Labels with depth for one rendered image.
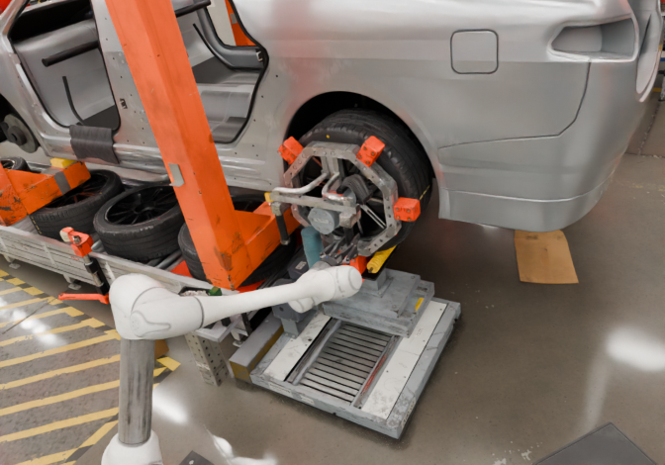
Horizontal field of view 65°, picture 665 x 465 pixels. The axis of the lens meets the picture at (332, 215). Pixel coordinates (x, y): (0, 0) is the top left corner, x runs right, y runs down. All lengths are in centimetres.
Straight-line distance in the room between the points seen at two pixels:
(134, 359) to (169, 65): 105
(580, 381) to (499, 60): 149
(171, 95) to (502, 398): 189
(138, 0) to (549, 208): 167
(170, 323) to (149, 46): 101
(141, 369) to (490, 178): 143
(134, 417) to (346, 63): 149
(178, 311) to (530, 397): 165
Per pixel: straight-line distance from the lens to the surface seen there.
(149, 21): 207
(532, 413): 256
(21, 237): 420
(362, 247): 243
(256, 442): 259
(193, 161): 221
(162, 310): 154
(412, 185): 224
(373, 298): 275
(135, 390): 181
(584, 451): 207
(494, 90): 200
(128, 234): 338
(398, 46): 207
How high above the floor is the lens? 202
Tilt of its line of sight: 31 degrees down
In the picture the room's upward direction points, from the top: 11 degrees counter-clockwise
